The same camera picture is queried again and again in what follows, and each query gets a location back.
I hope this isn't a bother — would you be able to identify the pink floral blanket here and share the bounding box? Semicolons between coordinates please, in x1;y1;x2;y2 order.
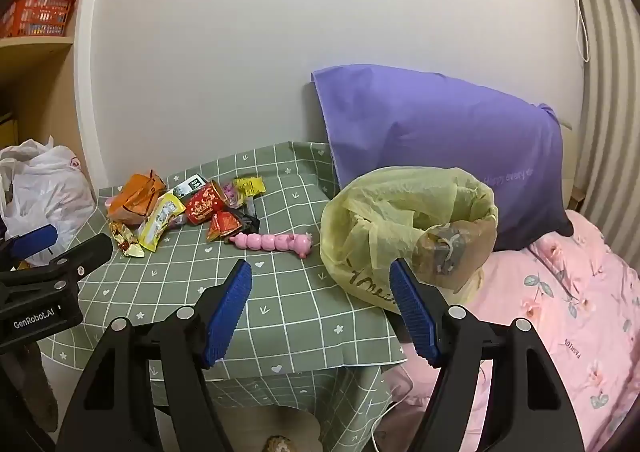
380;209;640;452

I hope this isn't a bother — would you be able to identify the clear plastic wrapper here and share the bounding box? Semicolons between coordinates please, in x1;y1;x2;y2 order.
414;219;496;293

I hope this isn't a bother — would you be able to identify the white plastic bag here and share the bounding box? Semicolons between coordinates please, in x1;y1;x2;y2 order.
0;137;97;268

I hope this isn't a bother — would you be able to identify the striped curtain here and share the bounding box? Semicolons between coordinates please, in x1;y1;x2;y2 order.
565;0;640;263

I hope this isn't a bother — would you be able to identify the pink caterpillar toy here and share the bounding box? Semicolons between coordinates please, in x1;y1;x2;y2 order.
229;230;314;260

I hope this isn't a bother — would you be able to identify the small yellow candy packet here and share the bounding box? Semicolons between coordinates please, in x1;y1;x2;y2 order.
232;175;266;208

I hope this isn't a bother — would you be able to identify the black wrapper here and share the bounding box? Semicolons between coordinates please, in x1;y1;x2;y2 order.
232;209;261;235

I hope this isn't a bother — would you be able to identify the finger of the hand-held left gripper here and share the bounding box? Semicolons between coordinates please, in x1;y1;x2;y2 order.
0;233;114;291
0;224;59;274

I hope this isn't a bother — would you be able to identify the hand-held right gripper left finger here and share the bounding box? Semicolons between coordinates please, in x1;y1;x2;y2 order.
56;259;253;452

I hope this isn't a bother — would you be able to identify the red paper cup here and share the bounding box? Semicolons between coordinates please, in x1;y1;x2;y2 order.
185;180;228;226

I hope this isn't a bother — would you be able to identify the small red snack packet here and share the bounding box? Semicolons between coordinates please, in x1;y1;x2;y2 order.
206;211;244;241

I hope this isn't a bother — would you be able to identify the red plastic basket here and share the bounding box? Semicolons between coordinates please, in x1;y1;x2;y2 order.
0;0;77;39

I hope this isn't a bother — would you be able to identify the brown speckled object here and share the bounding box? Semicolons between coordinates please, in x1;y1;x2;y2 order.
264;434;297;452

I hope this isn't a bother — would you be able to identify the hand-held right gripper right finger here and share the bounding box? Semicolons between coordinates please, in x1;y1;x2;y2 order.
389;257;585;452

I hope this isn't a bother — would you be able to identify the wooden shelf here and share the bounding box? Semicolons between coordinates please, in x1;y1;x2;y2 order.
0;0;101;193

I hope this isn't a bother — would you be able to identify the orange snack packet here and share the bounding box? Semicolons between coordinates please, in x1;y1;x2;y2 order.
106;171;167;226

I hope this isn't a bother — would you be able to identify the gold foil wrapper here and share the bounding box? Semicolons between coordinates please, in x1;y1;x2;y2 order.
109;221;146;258

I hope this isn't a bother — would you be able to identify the purple pillow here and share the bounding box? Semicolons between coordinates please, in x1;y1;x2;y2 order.
310;67;576;253

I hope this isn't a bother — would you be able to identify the green checked tablecloth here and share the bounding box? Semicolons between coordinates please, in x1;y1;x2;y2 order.
37;141;408;452

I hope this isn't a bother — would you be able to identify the thin white cable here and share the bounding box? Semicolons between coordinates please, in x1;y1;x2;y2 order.
371;396;402;452

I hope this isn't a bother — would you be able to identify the person's left hand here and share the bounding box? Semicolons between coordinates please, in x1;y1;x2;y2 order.
14;341;59;434

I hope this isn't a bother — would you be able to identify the yellow snack packet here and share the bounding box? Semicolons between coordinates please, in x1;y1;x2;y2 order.
136;193;187;253

